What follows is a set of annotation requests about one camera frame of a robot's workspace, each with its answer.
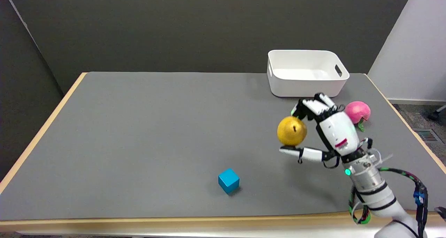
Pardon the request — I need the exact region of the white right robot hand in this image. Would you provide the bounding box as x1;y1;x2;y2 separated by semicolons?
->
279;93;374;169

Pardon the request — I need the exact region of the yellow pear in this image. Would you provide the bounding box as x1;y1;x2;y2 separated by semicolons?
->
277;116;308;147

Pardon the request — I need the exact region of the white plastic box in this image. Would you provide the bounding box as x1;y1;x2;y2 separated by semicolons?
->
267;50;350;98

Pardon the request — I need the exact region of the pink peach with leaf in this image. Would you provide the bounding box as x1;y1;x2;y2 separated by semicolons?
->
345;101;371;132

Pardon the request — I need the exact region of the floor vent grille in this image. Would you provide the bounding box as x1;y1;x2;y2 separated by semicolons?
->
413;128;442;143

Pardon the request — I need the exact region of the black chair caster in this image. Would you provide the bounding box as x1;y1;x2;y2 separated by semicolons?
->
428;105;446;121

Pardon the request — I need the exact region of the blue cube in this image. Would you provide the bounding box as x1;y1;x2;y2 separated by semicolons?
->
218;168;240;194

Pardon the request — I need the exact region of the grey table mat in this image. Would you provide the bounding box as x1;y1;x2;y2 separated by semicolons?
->
0;72;446;221

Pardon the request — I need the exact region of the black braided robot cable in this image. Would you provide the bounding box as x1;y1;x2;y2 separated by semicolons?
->
349;167;429;238

